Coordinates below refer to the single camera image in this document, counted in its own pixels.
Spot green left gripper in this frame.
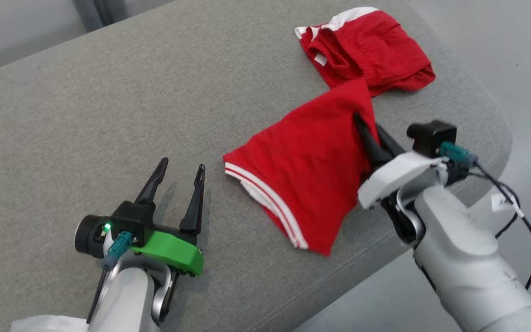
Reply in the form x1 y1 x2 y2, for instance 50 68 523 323
130 157 207 278

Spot right black cable teal plug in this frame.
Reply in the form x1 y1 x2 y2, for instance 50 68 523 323
440 141 531 291

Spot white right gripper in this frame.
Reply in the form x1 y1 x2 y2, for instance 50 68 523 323
353 112 449 211

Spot grey vertical pipes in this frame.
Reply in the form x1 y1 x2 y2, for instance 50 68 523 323
72 0 130 33

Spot red Bulls basketball jersey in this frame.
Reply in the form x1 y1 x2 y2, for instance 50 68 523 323
223 77 382 257

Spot grey fabric sofa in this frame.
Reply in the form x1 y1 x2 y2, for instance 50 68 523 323
0 0 513 332

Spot black cable teal plug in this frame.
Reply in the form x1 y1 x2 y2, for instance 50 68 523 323
440 141 531 291
86 231 134 324

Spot red shorts white stripe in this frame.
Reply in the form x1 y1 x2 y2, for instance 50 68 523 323
295 6 437 99

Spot white cable label tag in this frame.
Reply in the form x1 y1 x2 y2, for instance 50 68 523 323
490 192 525 219

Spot left black cable teal plug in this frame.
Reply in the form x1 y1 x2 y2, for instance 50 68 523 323
86 231 134 324

